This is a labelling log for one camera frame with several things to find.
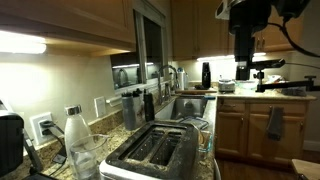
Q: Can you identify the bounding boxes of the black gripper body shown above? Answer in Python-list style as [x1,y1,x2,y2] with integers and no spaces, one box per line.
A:
[235,56,252,80]

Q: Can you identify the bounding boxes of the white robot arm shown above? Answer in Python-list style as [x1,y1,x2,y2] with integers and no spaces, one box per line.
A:
[215,0,310,80]

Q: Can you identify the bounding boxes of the stainless steel two-slot toaster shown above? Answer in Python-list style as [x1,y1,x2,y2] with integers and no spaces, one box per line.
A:
[99,121,198,180]

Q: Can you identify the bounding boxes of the black soda maker machine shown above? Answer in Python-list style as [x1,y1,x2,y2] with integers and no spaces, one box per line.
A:
[202,62,211,89]

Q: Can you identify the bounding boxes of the wooden lower cabinet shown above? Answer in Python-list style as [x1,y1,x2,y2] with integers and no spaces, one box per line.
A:
[216,98,309,166]

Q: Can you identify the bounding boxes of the wooden cabinet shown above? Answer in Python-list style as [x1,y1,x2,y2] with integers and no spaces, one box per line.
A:
[0,0,136,56]
[216,98,309,166]

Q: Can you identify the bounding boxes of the grey hanging dish towel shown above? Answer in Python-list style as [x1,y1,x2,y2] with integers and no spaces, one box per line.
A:
[266,106,283,141]

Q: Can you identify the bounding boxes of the stainless steel sink basin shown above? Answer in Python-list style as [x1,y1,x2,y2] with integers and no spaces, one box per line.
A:
[155,96,207,120]

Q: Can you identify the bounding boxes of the square glass baking dish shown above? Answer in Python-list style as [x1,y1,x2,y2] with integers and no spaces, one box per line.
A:
[198,131,213,160]

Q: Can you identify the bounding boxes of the kitchen sink faucet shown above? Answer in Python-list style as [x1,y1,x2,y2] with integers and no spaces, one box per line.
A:
[157,64,180,105]

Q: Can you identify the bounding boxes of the black water bottle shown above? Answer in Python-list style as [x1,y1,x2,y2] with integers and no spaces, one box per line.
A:
[143,90,155,121]

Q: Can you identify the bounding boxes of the grey sports water bottle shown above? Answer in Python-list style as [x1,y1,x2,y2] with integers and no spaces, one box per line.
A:
[121,92,136,130]

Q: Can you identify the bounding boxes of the wooden upper cabinet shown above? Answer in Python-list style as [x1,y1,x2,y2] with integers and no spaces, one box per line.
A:
[0,0,136,56]

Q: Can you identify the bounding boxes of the clear bottle with steel cap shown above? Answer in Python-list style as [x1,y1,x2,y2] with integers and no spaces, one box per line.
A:
[64,105,91,157]

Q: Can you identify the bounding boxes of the under-cabinet light strip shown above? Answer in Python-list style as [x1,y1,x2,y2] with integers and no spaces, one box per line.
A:
[0,31,47,54]

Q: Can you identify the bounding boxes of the black coffee machine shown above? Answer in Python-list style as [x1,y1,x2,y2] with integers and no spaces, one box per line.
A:
[0,101,43,177]

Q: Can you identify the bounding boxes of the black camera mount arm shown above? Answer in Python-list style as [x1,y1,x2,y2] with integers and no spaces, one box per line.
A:
[250,58,320,94]

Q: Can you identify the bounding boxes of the white light switch plate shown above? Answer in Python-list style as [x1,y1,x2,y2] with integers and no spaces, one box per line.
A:
[94,97,106,117]

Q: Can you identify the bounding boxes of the black power cable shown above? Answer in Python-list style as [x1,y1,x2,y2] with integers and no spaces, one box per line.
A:
[39,119,68,177]

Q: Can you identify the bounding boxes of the white wall power outlet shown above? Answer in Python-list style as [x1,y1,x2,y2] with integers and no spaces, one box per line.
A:
[29,112,52,145]

